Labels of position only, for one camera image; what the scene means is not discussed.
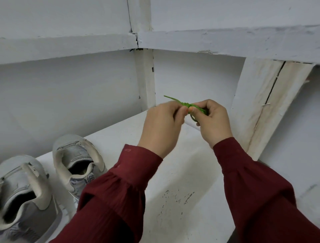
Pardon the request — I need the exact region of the person's left hand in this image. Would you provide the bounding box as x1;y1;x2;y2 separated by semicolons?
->
137;100;190;159

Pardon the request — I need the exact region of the person's right hand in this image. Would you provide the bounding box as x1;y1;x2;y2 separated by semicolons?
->
188;99;234;148

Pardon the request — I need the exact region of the green shoelace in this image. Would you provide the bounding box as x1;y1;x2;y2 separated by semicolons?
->
164;95;210;122
189;104;210;122

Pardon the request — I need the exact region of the grey mesh shoe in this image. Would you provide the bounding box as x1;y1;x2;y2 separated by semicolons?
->
52;134;107;203
0;154;63;243

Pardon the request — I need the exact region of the person's left forearm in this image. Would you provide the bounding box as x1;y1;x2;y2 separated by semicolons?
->
50;144;164;243

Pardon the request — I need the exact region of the person's right forearm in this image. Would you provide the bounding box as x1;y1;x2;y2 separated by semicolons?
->
213;137;320;243

